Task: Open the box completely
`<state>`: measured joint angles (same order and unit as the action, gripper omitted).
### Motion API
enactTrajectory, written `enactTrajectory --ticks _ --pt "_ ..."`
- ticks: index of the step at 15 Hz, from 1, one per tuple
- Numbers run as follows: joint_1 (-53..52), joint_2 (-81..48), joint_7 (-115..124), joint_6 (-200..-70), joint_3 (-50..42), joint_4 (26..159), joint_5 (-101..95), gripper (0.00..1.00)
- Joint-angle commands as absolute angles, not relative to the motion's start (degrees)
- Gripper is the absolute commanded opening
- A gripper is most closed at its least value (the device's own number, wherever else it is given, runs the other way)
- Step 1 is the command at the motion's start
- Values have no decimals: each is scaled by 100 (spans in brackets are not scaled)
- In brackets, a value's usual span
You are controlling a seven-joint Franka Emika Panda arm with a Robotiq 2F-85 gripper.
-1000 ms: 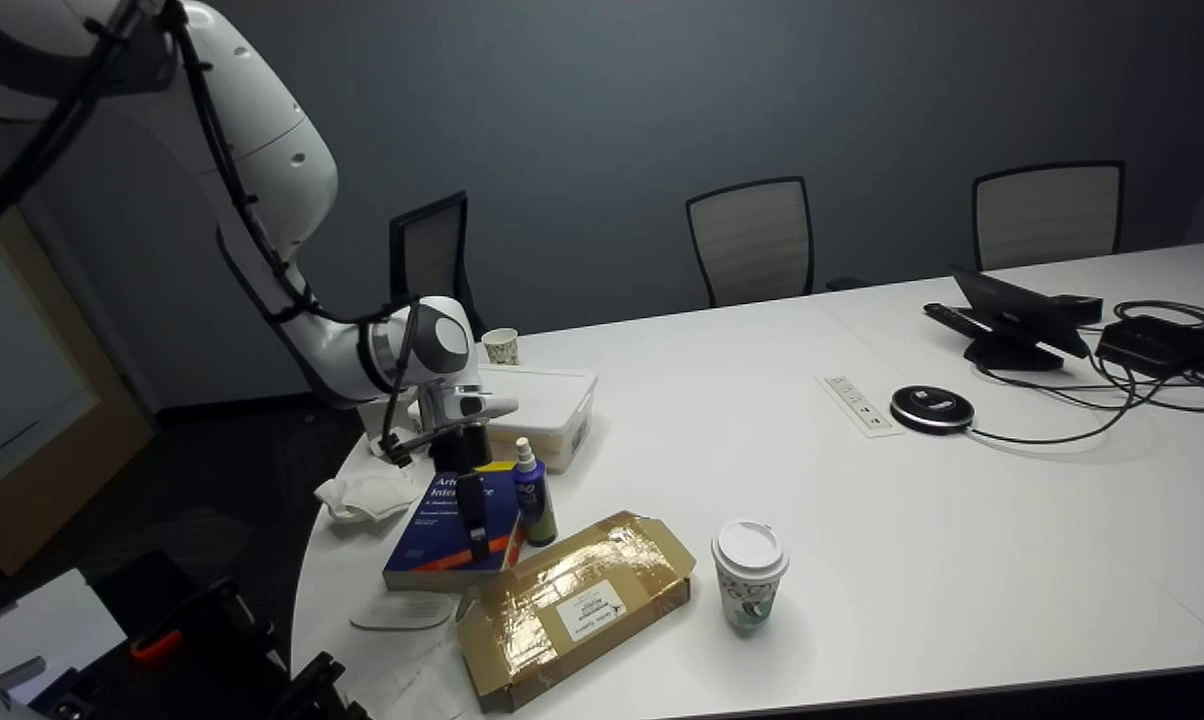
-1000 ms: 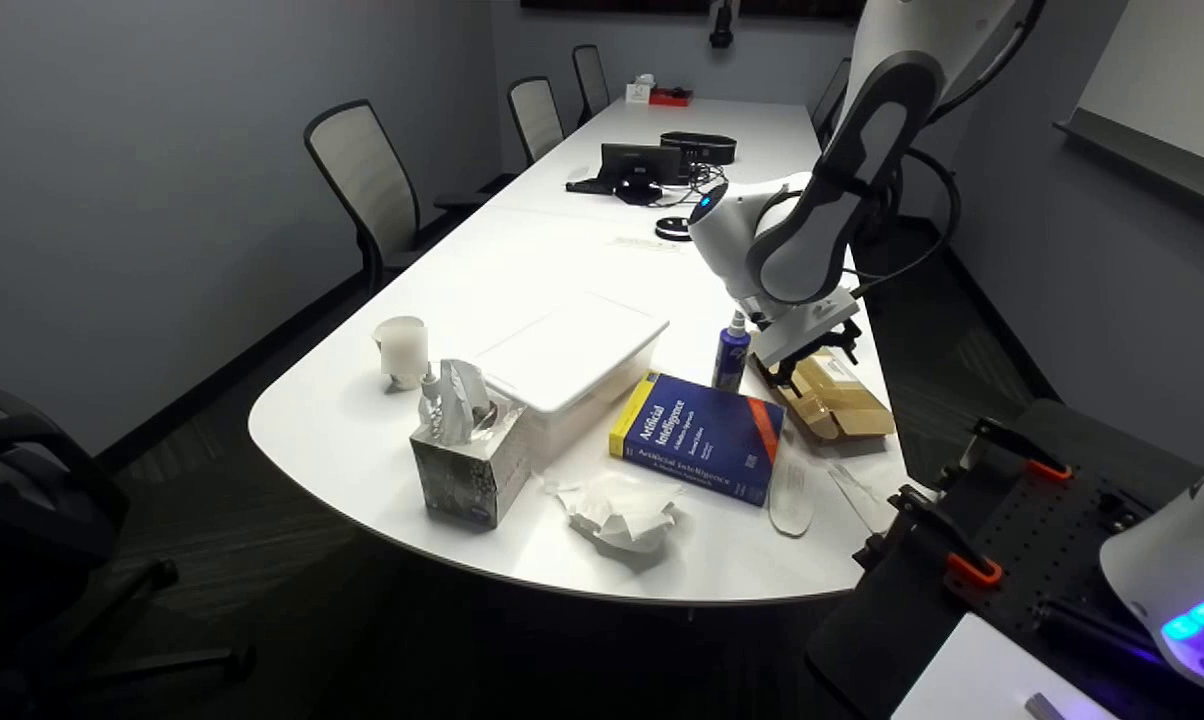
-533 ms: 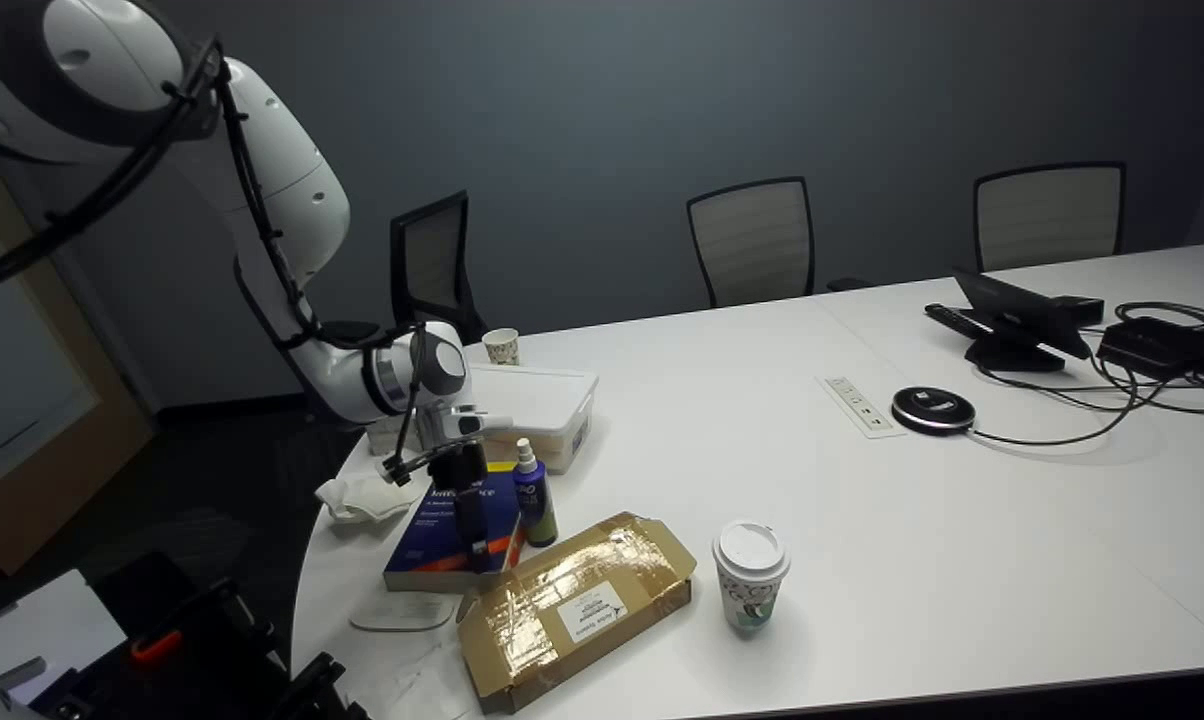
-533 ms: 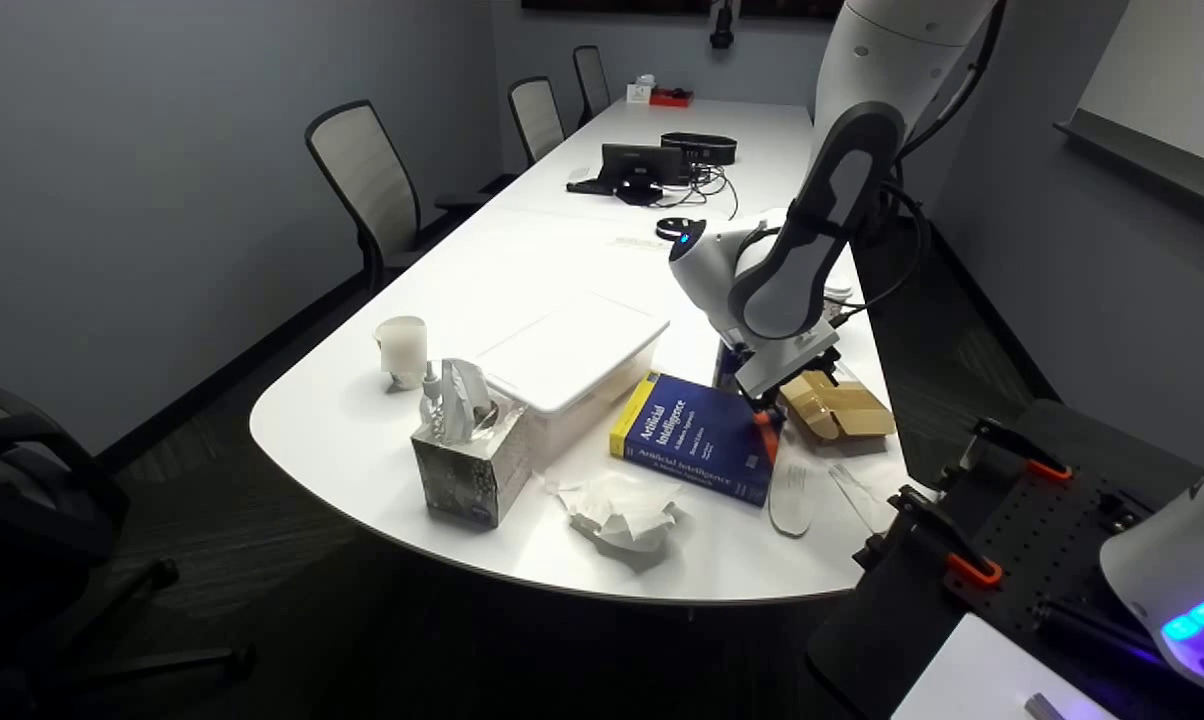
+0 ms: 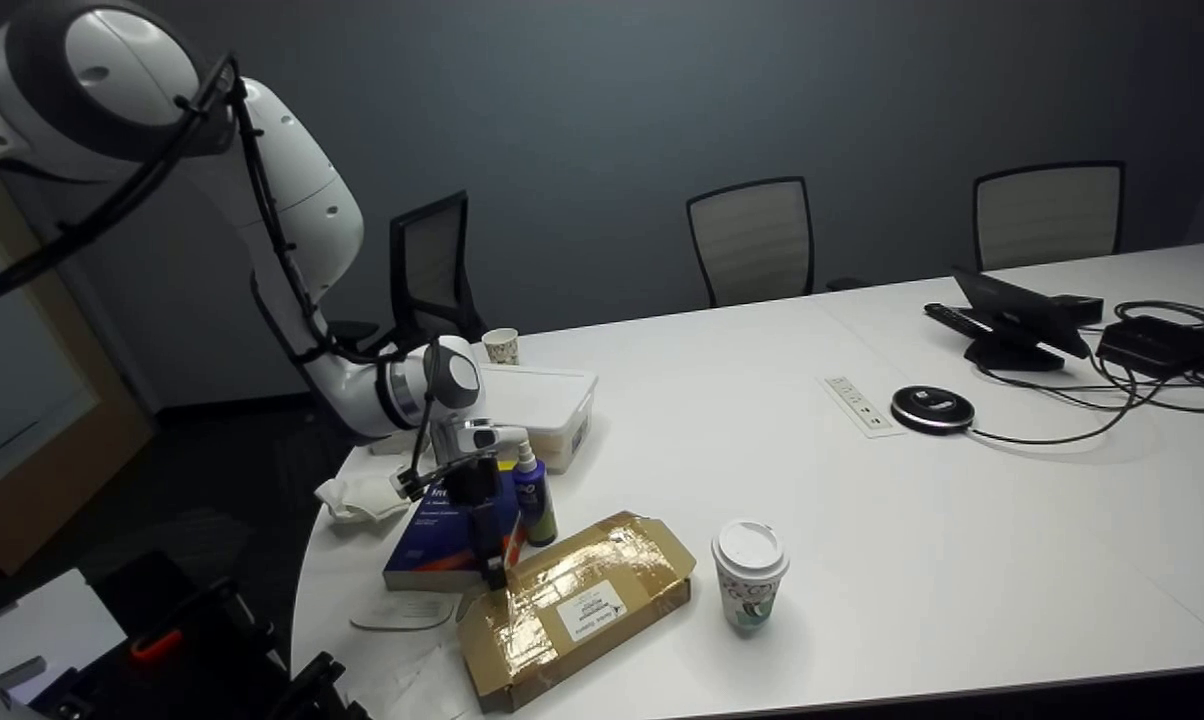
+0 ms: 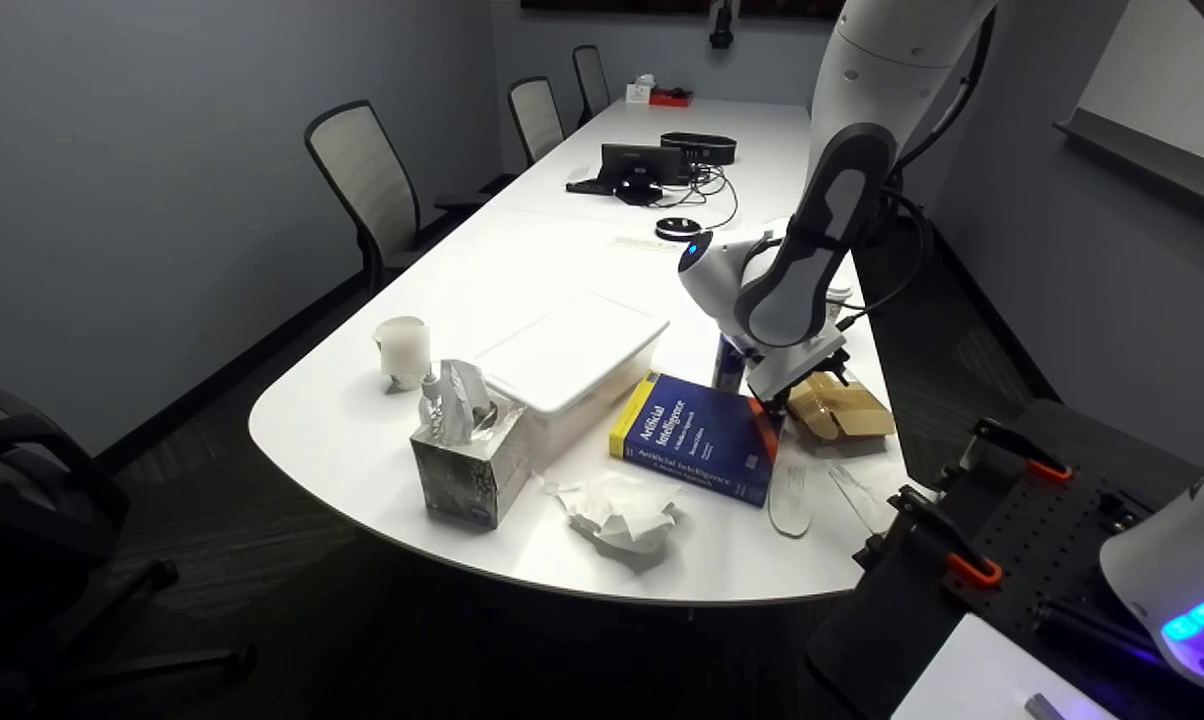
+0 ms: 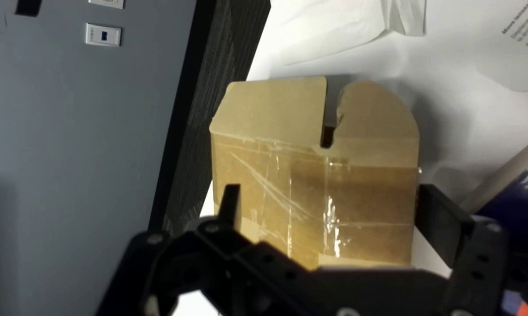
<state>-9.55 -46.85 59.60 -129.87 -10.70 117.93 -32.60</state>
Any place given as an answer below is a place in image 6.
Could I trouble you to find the black office chair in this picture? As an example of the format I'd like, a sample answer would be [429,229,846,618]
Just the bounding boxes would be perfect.
[0,369,255,705]

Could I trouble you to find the dark spray bottle white cap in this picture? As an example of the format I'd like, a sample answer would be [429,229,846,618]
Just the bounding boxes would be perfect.
[709,333,754,398]

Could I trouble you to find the white paper sheet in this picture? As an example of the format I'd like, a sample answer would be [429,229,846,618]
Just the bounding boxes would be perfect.
[889,608,1128,720]

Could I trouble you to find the blue hardcover book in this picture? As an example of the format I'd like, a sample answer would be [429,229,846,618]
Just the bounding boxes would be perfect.
[604,369,780,511]

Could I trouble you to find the brown cardboard box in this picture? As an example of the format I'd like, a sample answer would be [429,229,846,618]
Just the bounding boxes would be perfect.
[780,369,902,452]

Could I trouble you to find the white plastic lidded container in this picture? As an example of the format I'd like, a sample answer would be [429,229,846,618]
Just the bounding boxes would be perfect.
[468,291,677,460]

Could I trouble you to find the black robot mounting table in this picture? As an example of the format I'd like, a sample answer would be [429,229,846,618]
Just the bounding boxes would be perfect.
[806,397,1204,720]

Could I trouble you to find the dark wall mounted screen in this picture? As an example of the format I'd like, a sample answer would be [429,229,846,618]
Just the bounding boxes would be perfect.
[518,0,850,55]

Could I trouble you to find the black speaker puck cable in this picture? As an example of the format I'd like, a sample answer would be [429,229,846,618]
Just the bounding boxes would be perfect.
[685,172,744,231]

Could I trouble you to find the small paper cup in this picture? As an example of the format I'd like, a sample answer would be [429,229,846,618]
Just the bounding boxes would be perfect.
[373,313,432,397]

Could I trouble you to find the black box device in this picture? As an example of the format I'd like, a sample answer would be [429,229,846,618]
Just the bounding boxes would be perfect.
[656,126,739,167]

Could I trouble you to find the grey tissue box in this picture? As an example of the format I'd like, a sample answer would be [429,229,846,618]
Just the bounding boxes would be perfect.
[409,354,539,535]

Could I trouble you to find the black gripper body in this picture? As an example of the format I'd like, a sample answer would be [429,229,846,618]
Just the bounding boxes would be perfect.
[744,334,857,402]

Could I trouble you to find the black clamp orange handle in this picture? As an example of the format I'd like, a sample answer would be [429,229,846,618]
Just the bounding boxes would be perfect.
[956,413,1082,489]
[854,479,1008,594]

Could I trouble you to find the black conference tablet stand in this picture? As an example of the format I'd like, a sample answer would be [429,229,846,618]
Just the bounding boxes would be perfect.
[566,140,695,209]

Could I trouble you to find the crumpled white tissue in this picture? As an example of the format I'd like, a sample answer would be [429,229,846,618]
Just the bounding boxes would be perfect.
[547,470,693,565]

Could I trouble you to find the white mesh office chair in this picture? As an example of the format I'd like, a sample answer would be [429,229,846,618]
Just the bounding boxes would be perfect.
[567,41,622,122]
[503,73,567,167]
[302,97,424,286]

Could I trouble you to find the orange pen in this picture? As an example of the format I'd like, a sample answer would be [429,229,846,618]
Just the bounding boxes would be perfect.
[744,392,785,470]

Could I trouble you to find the wall whiteboard with ledge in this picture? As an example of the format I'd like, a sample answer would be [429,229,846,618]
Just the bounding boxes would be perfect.
[1051,0,1204,229]

